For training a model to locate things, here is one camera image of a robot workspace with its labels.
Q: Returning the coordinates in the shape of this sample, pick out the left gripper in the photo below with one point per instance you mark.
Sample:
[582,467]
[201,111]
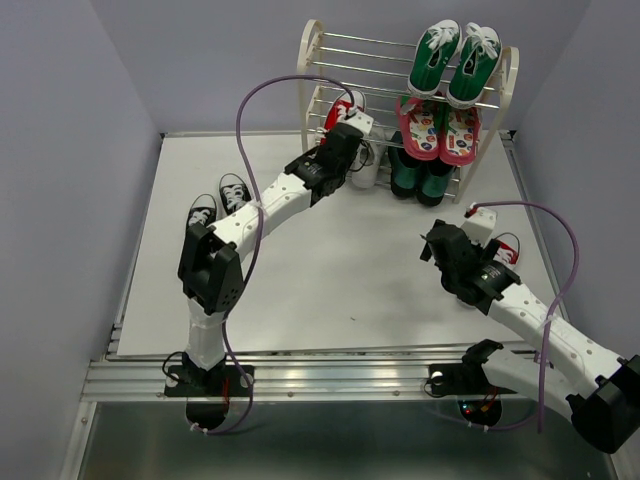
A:
[349,162]

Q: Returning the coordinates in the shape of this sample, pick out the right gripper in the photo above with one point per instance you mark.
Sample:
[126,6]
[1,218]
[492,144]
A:
[486,253]

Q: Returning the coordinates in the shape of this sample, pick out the white sneaker with grey mesh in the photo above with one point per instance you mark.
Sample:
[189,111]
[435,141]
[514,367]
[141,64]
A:
[365,167]

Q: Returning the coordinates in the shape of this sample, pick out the red canvas sneaker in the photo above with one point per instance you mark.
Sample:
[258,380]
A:
[509,249]
[341,107]

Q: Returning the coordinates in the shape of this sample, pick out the black canvas sneaker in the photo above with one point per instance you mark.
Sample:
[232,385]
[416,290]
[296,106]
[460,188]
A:
[203,211]
[234,193]

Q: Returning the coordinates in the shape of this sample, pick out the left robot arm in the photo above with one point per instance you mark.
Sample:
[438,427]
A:
[210,267]

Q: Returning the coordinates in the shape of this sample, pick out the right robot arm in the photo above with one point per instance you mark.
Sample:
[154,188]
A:
[596,389]

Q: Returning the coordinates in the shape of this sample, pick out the cream shoe rack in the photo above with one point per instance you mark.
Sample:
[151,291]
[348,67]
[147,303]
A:
[379,69]

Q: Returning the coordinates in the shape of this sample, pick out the left pink patterned slipper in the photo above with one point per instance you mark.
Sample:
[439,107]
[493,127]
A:
[419,122]

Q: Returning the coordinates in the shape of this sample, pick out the pink patterned slipper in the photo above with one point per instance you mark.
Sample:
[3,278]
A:
[459,136]
[419,122]

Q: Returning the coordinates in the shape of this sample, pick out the right pink patterned slipper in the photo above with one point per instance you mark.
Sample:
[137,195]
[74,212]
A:
[459,136]

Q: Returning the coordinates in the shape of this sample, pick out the left green canvas sneaker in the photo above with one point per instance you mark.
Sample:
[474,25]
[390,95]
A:
[437,46]

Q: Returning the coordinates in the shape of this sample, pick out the green canvas sneaker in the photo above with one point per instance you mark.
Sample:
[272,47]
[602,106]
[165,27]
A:
[437,46]
[478,60]

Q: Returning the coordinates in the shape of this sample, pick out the right green canvas sneaker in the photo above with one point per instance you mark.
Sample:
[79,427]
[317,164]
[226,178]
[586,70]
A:
[478,60]

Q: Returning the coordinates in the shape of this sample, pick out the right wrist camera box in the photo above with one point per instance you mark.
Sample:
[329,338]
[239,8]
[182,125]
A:
[479,224]

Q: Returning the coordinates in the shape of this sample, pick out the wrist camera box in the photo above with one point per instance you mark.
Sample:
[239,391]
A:
[360,121]
[479,224]

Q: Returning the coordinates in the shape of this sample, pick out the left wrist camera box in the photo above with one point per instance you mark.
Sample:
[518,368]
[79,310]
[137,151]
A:
[360,121]

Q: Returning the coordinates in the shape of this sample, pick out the aluminium mounting rail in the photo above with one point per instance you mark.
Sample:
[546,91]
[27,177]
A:
[306,377]

